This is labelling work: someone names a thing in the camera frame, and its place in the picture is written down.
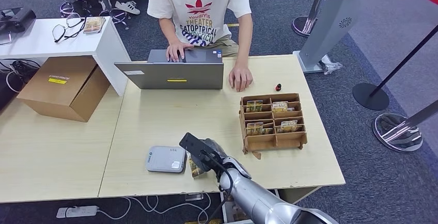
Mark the person's left forearm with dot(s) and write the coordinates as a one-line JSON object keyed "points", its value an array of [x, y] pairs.
{"points": [[244, 41]]}

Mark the office chair chrome base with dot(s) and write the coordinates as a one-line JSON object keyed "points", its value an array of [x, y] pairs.
{"points": [[118, 14]]}

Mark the black desk device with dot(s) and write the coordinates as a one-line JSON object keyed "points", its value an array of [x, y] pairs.
{"points": [[17, 19]]}

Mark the yellow floor tape strip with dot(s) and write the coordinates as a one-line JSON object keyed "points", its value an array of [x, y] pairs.
{"points": [[203, 221]]}

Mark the clear plastic bag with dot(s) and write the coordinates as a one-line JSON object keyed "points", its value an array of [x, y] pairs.
{"points": [[330, 66]]}

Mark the black stanchion post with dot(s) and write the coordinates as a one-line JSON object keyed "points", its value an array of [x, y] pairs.
{"points": [[369, 96]]}

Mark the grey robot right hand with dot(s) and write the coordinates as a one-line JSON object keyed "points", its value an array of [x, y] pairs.
{"points": [[215, 152]]}

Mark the stack of printed cards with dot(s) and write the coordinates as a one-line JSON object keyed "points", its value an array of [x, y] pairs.
{"points": [[93, 24]]}

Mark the grey standing kiosk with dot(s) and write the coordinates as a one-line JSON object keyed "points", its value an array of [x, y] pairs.
{"points": [[328, 27]]}

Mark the grey card reader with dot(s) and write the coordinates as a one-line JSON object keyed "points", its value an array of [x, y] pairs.
{"points": [[166, 159]]}

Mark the short yellow floor tape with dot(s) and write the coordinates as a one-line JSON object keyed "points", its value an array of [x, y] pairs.
{"points": [[233, 25]]}

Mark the person's left hand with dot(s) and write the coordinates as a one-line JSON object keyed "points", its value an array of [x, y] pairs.
{"points": [[241, 77]]}

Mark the black frame glasses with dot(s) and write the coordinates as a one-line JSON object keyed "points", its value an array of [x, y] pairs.
{"points": [[59, 31]]}

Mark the hotel room key card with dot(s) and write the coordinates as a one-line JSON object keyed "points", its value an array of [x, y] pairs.
{"points": [[288, 126], [268, 131], [279, 106], [254, 106], [254, 128]]}

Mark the white power strip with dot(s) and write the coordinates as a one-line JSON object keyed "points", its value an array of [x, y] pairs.
{"points": [[77, 212]]}

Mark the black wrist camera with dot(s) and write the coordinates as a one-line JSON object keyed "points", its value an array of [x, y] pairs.
{"points": [[191, 144]]}

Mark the small red black stamp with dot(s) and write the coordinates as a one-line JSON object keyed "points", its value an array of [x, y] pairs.
{"points": [[278, 87]]}

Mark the silver right arm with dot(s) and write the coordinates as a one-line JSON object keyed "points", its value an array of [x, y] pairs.
{"points": [[253, 198]]}

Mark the autumn print ID card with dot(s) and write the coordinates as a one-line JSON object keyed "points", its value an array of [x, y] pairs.
{"points": [[195, 172]]}

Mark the brown cardboard box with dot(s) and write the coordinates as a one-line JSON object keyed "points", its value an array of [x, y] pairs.
{"points": [[58, 89]]}

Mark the white side table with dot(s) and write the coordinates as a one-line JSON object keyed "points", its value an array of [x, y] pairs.
{"points": [[41, 44]]}

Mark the person's right hand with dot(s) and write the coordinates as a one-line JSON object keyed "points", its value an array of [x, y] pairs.
{"points": [[178, 51]]}

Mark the grey laptop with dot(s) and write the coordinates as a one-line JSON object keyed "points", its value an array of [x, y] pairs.
{"points": [[171, 75]]}

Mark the wooden card holder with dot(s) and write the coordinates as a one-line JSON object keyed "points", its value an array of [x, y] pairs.
{"points": [[273, 140]]}

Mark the chrome stanchion post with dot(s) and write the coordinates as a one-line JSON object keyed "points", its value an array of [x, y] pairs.
{"points": [[397, 133], [301, 26]]}

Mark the person's right forearm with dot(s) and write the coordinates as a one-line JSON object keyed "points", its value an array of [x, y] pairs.
{"points": [[169, 31]]}

